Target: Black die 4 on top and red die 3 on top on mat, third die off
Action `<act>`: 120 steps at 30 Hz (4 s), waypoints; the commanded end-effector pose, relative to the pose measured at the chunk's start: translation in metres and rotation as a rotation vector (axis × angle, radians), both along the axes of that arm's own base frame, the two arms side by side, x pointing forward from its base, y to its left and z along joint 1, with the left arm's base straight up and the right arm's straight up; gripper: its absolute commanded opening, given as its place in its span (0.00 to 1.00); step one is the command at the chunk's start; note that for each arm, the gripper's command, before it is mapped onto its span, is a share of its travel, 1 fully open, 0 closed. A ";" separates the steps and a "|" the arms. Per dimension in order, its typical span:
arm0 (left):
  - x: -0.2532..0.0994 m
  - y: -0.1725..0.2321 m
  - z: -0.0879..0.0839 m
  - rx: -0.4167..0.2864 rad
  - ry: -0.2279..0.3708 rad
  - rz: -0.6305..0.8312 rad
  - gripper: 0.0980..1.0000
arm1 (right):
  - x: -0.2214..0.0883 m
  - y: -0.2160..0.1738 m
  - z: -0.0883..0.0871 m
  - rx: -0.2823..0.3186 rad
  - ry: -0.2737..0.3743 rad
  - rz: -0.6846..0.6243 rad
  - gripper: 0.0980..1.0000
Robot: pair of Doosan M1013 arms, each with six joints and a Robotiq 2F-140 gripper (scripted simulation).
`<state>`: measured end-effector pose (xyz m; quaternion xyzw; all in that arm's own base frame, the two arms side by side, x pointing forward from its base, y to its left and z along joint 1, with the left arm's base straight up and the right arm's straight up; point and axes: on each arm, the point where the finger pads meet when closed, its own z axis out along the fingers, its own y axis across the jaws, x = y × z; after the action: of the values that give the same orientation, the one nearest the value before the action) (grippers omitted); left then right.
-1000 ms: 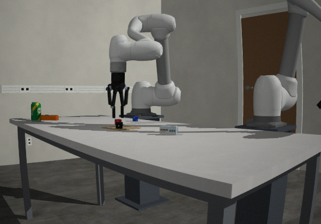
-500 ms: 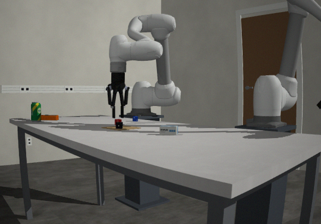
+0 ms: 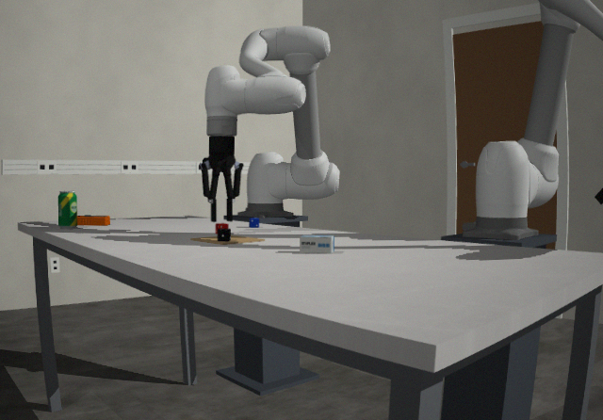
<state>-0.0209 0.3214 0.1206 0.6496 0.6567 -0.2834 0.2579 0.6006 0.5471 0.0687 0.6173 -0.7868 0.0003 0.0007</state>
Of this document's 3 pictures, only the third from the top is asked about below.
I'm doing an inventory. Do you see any tan flat mat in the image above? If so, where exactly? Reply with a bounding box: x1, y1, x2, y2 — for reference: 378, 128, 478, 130
190, 235, 265, 245

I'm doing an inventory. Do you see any green soda can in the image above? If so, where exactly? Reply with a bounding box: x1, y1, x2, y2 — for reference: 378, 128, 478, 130
58, 191, 77, 229

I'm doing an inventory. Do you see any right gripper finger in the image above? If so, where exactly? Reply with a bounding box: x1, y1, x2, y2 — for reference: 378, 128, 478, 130
199, 160, 221, 222
223, 160, 244, 221

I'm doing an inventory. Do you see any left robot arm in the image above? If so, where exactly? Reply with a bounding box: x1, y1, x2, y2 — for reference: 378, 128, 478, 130
463, 0, 603, 240

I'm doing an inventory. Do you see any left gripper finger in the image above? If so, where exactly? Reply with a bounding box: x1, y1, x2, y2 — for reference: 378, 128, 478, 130
595, 188, 603, 204

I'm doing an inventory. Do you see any orange multimeter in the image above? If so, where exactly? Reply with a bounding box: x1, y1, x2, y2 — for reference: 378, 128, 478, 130
77, 216, 110, 226

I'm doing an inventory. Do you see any black die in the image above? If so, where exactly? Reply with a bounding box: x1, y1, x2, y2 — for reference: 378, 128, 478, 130
218, 229, 231, 241

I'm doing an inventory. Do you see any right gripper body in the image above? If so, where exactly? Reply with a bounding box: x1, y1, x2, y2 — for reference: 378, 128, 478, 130
207, 136, 236, 172

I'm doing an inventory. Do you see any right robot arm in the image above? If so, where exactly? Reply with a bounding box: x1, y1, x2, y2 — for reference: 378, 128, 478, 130
204, 25, 339, 218

